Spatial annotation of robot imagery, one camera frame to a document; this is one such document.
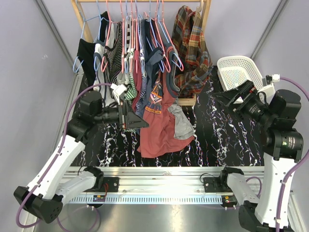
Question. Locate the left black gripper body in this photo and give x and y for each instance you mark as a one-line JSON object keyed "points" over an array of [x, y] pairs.
{"points": [[123, 108]]}

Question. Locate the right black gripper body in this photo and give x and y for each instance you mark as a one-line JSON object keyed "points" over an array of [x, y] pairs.
{"points": [[246, 93]]}

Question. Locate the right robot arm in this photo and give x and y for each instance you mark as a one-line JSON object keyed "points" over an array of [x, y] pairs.
{"points": [[282, 147]]}

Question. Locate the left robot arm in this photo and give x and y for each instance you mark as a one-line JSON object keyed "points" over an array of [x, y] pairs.
{"points": [[44, 197]]}

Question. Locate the green striped tank top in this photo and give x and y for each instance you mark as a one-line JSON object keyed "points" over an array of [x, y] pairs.
{"points": [[127, 79]]}

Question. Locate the red graphic tank top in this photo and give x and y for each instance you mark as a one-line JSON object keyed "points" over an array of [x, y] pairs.
{"points": [[158, 139]]}

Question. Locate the white navy-trim tank top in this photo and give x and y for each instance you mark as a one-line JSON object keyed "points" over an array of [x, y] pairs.
{"points": [[99, 53]]}

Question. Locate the dark striped tank top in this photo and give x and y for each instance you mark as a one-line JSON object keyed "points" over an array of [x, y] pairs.
{"points": [[113, 52]]}

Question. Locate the navy blue tank top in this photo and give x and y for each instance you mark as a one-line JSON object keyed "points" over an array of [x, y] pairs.
{"points": [[153, 56]]}

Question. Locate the black tank top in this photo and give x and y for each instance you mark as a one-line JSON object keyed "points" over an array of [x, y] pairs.
{"points": [[86, 51]]}

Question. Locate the white perforated plastic basket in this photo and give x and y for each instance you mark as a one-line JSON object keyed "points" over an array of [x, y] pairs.
{"points": [[233, 71]]}

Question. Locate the wooden clothes rack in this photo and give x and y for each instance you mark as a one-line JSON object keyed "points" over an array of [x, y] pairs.
{"points": [[204, 10]]}

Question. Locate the grey cloth garment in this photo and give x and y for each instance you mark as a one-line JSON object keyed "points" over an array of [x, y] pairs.
{"points": [[183, 129]]}

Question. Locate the plaid flannel shirt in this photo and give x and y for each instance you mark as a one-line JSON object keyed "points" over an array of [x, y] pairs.
{"points": [[188, 39]]}

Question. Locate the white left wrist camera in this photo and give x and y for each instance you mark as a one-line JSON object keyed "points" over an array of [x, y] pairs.
{"points": [[117, 91]]}

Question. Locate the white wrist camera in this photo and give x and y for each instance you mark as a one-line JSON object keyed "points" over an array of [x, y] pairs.
{"points": [[117, 91], [268, 84]]}

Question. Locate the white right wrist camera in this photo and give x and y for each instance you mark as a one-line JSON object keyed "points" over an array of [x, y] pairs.
{"points": [[268, 84]]}

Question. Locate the pink wire hanger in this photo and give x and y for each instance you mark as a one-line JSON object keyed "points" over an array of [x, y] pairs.
{"points": [[160, 19]]}

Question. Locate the aluminium mounting rail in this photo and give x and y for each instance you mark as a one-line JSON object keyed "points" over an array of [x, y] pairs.
{"points": [[160, 180]]}

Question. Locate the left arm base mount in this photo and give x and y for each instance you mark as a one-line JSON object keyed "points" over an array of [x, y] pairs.
{"points": [[109, 184]]}

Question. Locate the white slotted cable duct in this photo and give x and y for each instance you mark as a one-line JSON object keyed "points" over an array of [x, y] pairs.
{"points": [[146, 199]]}

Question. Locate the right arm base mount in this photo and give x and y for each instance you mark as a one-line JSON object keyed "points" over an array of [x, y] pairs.
{"points": [[214, 185]]}

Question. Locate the light blue wire hanger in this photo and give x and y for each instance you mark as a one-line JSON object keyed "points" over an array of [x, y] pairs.
{"points": [[83, 20]]}

